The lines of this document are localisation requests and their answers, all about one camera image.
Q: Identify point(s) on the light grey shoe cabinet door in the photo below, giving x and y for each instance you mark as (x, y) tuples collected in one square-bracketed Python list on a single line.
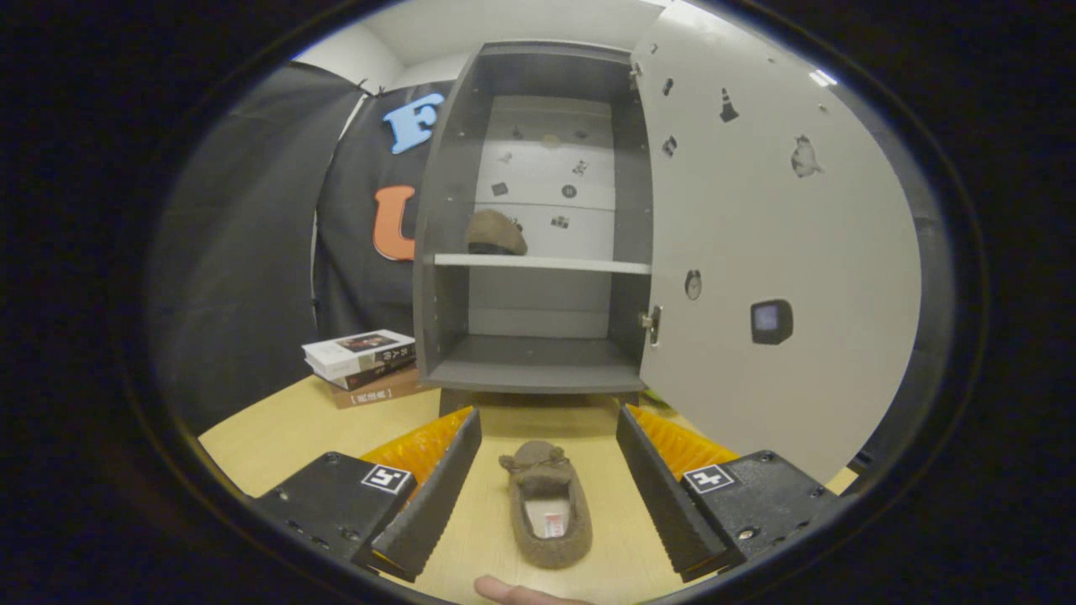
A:
[(756, 210)]

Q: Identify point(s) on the brown fuzzy slipper shoe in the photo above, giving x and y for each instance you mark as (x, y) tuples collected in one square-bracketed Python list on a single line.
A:
[(538, 470), (496, 231)]

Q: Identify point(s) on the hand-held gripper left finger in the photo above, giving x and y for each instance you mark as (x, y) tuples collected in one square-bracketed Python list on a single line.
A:
[(433, 512)]

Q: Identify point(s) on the white book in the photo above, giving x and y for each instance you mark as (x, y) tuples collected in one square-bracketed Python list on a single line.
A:
[(353, 349)]

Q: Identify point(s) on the dark book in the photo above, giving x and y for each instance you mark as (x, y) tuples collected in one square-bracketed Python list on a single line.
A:
[(387, 370)]

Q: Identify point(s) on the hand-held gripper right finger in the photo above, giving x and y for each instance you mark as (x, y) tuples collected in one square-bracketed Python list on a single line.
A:
[(664, 504)]

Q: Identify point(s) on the grey shoe cabinet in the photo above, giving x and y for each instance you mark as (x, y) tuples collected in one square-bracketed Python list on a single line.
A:
[(538, 365)]

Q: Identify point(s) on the brown book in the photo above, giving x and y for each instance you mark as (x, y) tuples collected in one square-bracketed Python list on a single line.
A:
[(378, 393)]

